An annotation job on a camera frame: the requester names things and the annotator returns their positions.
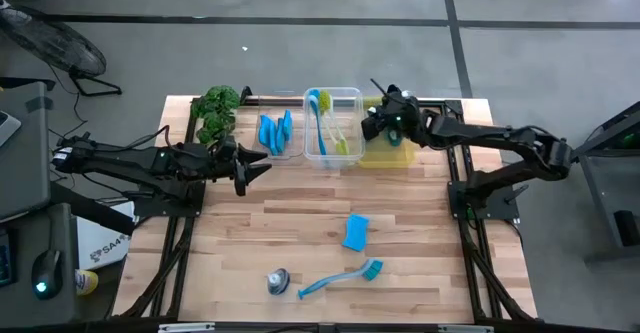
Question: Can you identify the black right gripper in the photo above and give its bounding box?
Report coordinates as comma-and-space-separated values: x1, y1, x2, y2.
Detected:
360, 95, 425, 142

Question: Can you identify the yellow plastic bin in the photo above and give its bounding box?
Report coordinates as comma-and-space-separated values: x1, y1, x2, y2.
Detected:
358, 95, 417, 170

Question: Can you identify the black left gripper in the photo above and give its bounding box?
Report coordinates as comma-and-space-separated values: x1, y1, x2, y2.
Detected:
215, 137, 273, 198

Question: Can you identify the dark grey side table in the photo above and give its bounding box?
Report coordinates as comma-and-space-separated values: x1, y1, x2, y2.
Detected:
0, 202, 77, 325

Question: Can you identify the green leafy plant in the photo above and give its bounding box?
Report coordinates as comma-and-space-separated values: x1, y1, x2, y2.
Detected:
189, 85, 242, 147

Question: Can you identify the clear plastic storage bin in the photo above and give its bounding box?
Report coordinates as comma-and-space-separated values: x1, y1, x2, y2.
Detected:
303, 86, 366, 170

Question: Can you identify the black aluminium table frame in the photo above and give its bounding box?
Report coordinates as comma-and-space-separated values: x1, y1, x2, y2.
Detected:
112, 86, 539, 324

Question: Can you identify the white cardboard box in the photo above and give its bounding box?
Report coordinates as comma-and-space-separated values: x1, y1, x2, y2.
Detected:
74, 201, 137, 272

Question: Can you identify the black computer mouse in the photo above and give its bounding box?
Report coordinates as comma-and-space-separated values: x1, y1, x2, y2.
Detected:
31, 249, 64, 301

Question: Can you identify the blue and white dish brush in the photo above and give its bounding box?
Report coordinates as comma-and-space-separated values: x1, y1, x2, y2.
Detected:
297, 258, 385, 301
307, 88, 329, 157

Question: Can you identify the grey metal cabinet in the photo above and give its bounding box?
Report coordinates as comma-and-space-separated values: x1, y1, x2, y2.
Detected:
572, 101, 640, 264

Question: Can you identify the grey desk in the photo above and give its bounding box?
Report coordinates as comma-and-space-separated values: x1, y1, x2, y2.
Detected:
0, 80, 52, 223

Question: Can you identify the black floor fan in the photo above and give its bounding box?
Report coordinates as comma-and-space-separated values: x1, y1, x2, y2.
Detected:
0, 5, 123, 98

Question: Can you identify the yellow can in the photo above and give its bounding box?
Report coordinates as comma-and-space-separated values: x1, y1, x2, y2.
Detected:
74, 269, 100, 296

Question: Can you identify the person's shoe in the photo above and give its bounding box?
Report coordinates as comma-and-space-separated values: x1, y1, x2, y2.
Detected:
0, 0, 32, 25

